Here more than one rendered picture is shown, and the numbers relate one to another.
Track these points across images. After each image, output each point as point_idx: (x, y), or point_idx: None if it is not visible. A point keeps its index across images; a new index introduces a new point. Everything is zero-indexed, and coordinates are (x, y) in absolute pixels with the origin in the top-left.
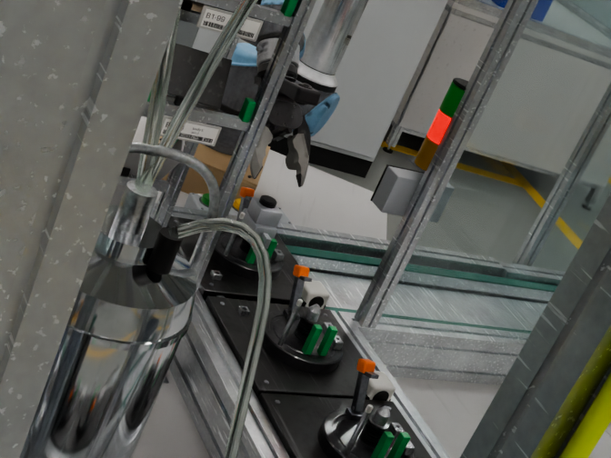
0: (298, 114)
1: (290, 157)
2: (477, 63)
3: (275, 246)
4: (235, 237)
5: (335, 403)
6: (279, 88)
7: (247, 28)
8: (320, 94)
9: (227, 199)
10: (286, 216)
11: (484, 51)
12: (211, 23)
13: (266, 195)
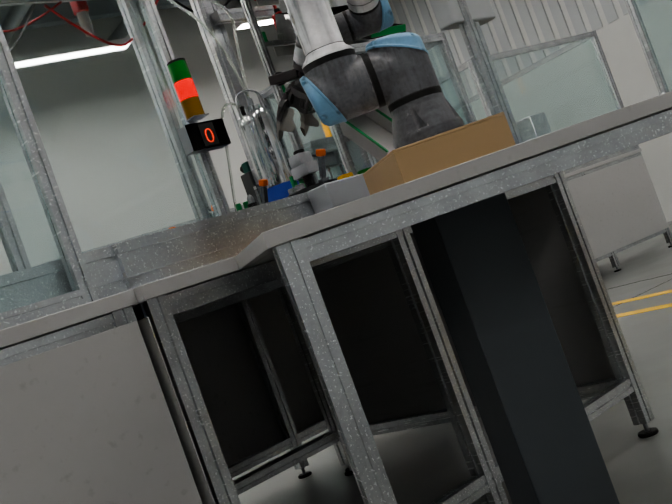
0: (286, 93)
1: (290, 123)
2: (171, 48)
3: (296, 187)
4: (313, 174)
5: None
6: (267, 76)
7: (279, 51)
8: (268, 77)
9: (291, 134)
10: (315, 188)
11: (168, 40)
12: (292, 51)
13: (300, 149)
